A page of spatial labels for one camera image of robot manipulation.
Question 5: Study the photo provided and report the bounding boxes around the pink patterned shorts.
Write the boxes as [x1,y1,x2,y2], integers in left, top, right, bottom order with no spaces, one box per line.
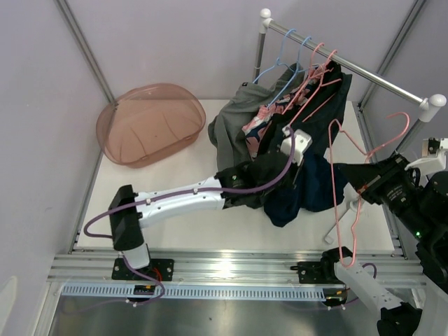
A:
[242,83,318,159]

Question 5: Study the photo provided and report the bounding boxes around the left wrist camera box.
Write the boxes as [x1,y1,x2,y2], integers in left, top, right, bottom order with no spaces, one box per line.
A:
[280,127,312,166]

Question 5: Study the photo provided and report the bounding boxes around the navy blue shorts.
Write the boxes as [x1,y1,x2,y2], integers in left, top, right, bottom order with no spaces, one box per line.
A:
[264,152,348,228]

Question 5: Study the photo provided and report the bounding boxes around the metal clothes rack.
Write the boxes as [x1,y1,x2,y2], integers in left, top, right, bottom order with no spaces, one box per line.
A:
[252,8,447,245]

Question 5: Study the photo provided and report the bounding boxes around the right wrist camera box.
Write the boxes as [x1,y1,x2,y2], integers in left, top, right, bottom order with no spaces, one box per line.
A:
[405,137,447,175]

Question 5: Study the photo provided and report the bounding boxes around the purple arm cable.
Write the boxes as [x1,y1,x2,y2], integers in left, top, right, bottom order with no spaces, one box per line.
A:
[82,126,297,312]
[325,262,379,309]

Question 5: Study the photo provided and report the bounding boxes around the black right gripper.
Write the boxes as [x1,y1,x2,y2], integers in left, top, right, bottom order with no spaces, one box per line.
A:
[339,150,438,239]

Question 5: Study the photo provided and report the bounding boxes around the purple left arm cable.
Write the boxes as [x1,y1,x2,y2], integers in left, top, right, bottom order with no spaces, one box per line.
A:
[82,126,297,312]

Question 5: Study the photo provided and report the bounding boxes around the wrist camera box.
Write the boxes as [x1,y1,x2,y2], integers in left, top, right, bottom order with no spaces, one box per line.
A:
[405,137,447,175]
[280,127,312,166]

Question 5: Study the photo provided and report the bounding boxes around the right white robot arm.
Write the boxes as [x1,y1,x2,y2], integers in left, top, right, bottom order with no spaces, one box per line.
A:
[319,154,447,335]

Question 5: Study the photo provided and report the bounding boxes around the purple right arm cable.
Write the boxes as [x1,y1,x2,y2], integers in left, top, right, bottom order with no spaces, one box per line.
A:
[325,262,379,309]

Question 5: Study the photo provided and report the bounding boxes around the pink translucent plastic basket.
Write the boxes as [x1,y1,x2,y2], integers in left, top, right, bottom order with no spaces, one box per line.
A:
[96,83,206,169]

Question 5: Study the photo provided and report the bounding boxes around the white slotted cable duct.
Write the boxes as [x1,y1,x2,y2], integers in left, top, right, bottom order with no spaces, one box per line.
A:
[62,283,326,302]

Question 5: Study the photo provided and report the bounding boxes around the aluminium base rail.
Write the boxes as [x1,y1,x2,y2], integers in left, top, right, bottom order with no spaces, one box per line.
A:
[47,250,426,288]

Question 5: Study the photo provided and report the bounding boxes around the black shorts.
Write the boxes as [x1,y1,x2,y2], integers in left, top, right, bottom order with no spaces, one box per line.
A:
[223,62,353,211]

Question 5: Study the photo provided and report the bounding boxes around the pink wire hanger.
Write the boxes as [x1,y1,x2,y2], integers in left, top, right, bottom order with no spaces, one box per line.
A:
[328,112,410,268]
[286,48,346,130]
[282,43,337,115]

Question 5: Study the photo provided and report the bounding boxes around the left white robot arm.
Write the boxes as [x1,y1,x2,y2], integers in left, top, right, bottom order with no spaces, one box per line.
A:
[108,148,305,280]

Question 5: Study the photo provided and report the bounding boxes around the blue wire hanger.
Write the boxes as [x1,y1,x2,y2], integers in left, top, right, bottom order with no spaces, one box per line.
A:
[252,29,297,84]
[267,36,312,108]

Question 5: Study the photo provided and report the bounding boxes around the grey shorts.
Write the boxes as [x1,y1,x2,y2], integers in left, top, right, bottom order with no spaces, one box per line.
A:
[207,63,304,171]

